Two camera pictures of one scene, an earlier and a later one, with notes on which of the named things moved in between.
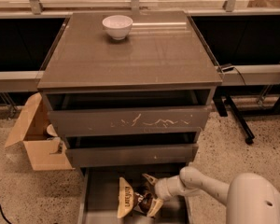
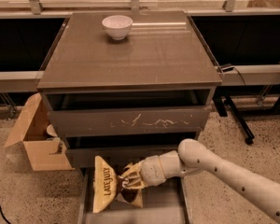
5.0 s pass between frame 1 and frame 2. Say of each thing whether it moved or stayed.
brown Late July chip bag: moved
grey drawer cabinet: stayed
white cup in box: stayed
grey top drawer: stayed
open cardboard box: stayed
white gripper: moved
